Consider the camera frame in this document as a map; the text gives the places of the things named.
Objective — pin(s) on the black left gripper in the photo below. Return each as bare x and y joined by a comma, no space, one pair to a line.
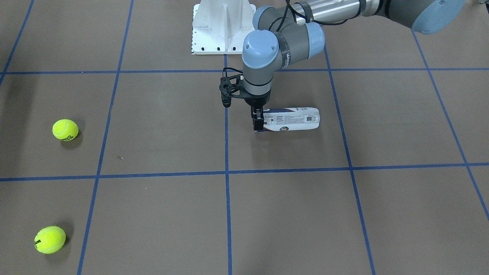
256,102

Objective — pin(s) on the white tennis ball can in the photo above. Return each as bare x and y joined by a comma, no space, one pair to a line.
290,119

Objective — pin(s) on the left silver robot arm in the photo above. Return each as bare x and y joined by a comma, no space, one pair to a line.
285,36

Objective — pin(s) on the yellow tennis ball inner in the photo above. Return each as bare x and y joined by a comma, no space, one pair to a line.
65,130

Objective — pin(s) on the yellow tennis ball near edge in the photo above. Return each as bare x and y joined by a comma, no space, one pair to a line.
50,239

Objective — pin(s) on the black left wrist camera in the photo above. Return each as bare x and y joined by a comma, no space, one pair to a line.
230,87

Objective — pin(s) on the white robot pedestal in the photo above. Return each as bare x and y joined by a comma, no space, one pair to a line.
220,26

